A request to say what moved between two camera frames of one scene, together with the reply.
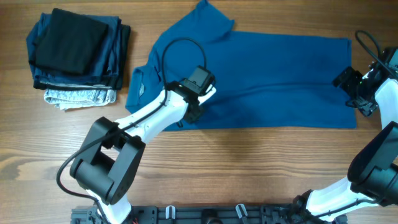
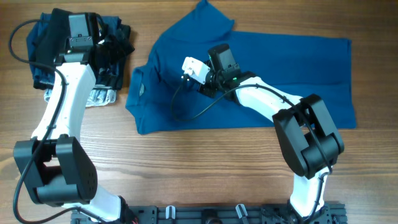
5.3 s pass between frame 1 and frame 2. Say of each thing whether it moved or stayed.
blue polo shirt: stayed
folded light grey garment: stayed
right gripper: moved
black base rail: stayed
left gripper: moved
